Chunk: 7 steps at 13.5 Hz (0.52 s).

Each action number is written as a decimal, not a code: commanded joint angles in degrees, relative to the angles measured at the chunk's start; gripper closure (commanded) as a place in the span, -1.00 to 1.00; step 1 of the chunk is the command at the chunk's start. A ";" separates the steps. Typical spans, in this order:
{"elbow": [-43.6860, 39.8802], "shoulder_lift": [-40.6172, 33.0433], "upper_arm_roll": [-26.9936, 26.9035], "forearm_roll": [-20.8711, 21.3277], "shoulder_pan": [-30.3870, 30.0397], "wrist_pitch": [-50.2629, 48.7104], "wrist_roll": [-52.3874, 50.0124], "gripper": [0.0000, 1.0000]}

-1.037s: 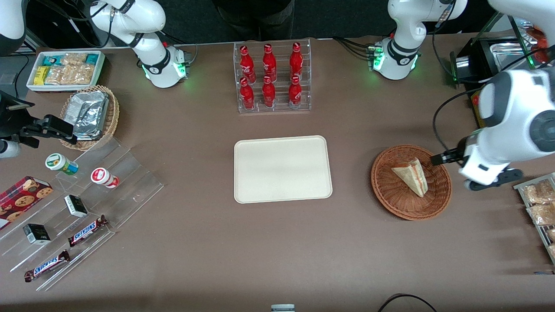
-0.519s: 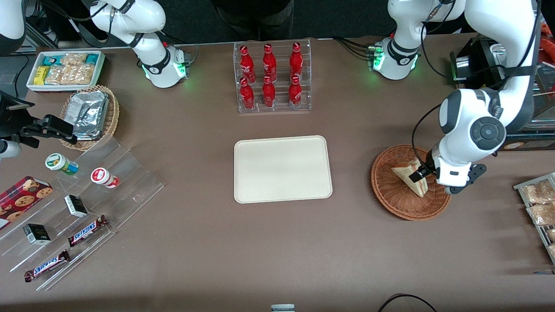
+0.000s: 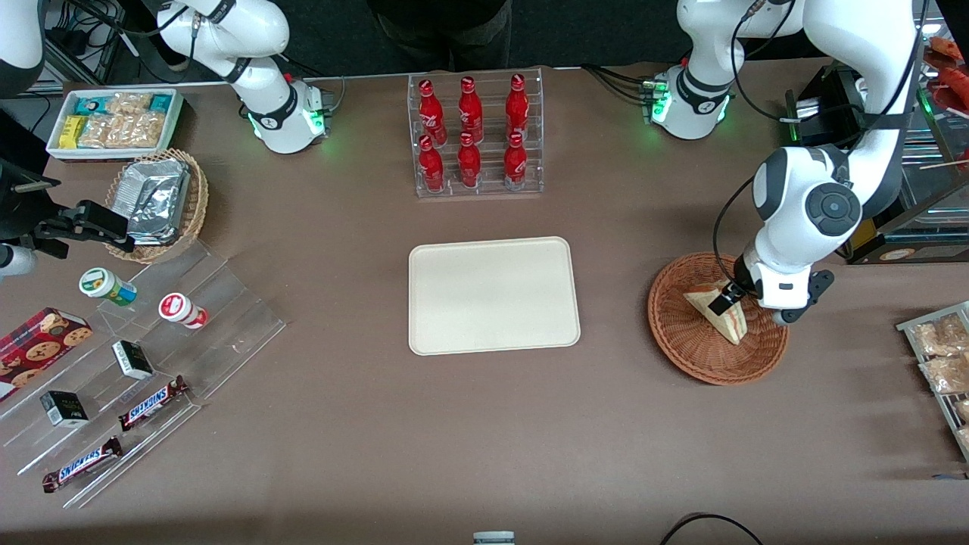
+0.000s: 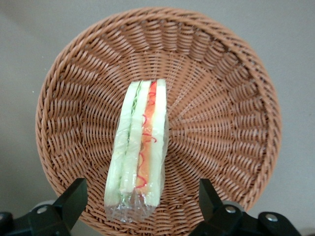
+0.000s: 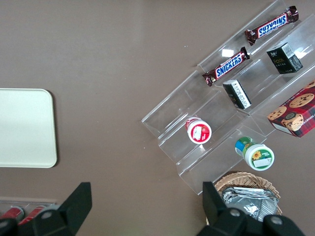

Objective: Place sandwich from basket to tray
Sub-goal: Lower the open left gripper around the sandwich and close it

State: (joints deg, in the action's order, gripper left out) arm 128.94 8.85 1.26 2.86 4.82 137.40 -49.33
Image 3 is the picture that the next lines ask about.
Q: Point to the triangular sandwich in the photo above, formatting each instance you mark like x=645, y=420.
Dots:
x=733, y=327

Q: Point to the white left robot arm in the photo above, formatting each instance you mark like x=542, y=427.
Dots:
x=855, y=45

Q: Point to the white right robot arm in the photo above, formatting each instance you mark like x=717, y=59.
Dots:
x=265, y=98

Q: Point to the brown round wicker basket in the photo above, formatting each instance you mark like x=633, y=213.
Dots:
x=696, y=352

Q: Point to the white rectangular snack tray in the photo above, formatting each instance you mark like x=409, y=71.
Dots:
x=106, y=155

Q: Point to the light oval wicker basket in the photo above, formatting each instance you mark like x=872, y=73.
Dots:
x=195, y=212

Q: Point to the cream plastic tray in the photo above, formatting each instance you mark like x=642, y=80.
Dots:
x=493, y=295

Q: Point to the red tartan cookie box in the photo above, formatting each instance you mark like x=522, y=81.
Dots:
x=38, y=344

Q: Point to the green lid yoghurt cup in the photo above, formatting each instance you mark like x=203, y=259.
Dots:
x=102, y=284

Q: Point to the small silver foil packet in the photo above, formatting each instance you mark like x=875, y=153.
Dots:
x=151, y=231

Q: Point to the yellow snack bar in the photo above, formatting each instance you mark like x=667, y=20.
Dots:
x=72, y=132

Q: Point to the clear rice cracker pack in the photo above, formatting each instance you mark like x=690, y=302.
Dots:
x=95, y=132
x=129, y=104
x=150, y=130
x=123, y=130

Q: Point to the small black box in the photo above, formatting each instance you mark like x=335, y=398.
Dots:
x=132, y=359
x=64, y=409

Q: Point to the large silver foil packet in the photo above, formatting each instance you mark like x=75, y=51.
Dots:
x=155, y=189

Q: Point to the red lid yoghurt cup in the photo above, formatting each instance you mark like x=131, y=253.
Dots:
x=178, y=308

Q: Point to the clear bag of fried snacks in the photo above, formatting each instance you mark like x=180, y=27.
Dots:
x=963, y=410
x=965, y=437
x=950, y=375
x=942, y=337

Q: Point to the teal snack packet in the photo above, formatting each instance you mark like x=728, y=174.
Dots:
x=161, y=103
x=89, y=106

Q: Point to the steel food pan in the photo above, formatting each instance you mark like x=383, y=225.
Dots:
x=939, y=189

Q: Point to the brown snickers bar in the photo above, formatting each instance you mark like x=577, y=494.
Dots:
x=151, y=403
x=82, y=463

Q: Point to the black hot food display case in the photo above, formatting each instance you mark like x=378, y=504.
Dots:
x=833, y=91

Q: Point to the thin wooden skewer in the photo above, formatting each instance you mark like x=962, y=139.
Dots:
x=942, y=163

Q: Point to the clear acrylic stepped stand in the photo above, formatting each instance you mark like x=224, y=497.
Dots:
x=227, y=333

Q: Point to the red cola bottle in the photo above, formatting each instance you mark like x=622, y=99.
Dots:
x=471, y=112
x=515, y=165
x=431, y=113
x=518, y=110
x=469, y=165
x=431, y=168

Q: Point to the clear acrylic bottle rack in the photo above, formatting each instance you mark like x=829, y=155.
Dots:
x=492, y=189

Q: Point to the red sausage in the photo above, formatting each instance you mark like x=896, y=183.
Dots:
x=950, y=47
x=955, y=79

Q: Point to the small grey device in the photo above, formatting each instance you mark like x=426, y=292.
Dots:
x=493, y=539

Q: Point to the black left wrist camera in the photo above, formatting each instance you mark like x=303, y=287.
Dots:
x=819, y=284

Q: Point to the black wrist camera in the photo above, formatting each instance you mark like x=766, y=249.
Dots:
x=819, y=284
x=102, y=222

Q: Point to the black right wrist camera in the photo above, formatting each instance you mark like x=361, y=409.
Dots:
x=102, y=222

